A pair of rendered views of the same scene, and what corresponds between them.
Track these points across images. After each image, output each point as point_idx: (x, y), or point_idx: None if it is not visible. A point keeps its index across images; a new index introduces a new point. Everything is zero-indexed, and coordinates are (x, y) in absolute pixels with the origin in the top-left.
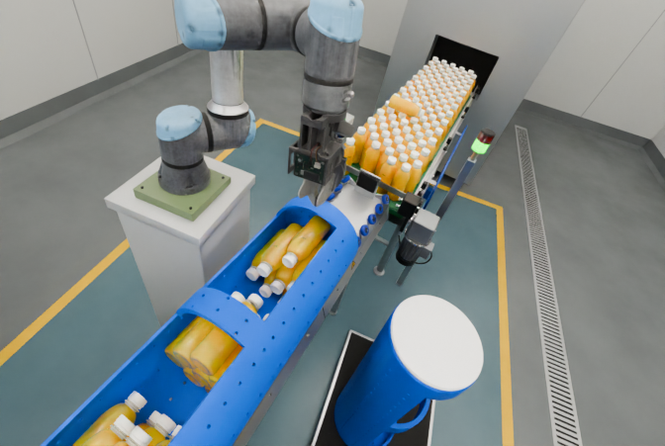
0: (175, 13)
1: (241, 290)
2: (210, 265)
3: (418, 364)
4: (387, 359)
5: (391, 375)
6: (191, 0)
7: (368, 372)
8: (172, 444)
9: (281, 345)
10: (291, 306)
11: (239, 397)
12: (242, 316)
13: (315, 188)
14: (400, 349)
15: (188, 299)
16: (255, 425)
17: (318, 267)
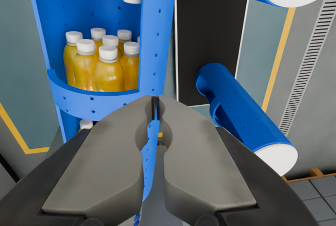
0: None
1: (71, 2)
2: None
3: None
4: None
5: None
6: None
7: None
8: None
9: (161, 81)
10: (152, 56)
11: (153, 127)
12: (119, 104)
13: (145, 143)
14: None
15: (50, 87)
16: None
17: None
